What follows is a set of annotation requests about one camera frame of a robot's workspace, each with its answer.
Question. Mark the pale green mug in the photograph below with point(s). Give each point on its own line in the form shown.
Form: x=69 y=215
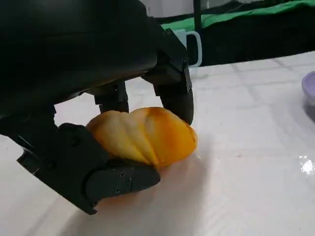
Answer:
x=180 y=37

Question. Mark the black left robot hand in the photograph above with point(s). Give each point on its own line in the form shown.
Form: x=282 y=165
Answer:
x=73 y=49

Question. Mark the orange white toy bread roll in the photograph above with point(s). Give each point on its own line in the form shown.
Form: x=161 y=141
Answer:
x=147 y=140

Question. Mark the green cloth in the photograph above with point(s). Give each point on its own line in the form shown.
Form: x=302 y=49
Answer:
x=246 y=12

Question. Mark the black cloth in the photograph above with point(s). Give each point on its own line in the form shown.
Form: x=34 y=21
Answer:
x=246 y=46

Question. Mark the black frame post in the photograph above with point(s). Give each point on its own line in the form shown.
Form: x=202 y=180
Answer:
x=197 y=14

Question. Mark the lilac plate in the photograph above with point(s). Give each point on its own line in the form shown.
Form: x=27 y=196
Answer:
x=310 y=83

